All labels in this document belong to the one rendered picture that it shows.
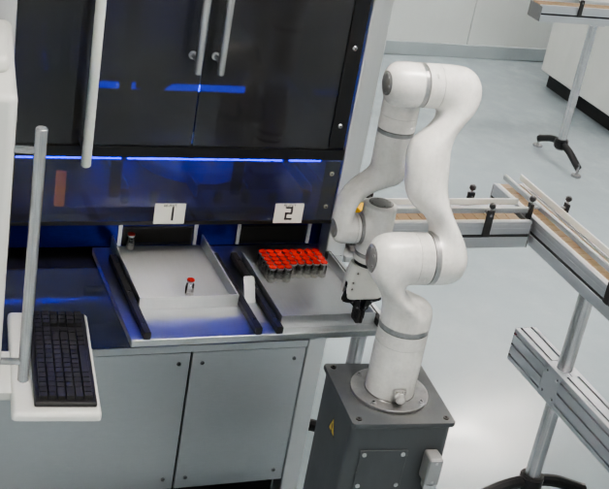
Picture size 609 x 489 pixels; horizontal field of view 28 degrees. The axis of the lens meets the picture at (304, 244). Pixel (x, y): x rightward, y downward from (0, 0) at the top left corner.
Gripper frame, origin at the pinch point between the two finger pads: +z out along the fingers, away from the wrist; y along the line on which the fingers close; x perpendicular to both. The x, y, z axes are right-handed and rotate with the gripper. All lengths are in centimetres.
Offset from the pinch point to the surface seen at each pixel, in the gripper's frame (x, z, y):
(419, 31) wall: -499, 73, -269
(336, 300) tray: -14.1, 4.0, -0.2
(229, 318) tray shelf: -7.2, 4.3, 31.9
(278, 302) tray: -14.1, 4.0, 16.1
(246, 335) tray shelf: 0.9, 4.3, 29.8
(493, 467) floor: -46, 92, -89
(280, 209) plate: -38.7, -11.2, 9.5
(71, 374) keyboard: 7, 9, 74
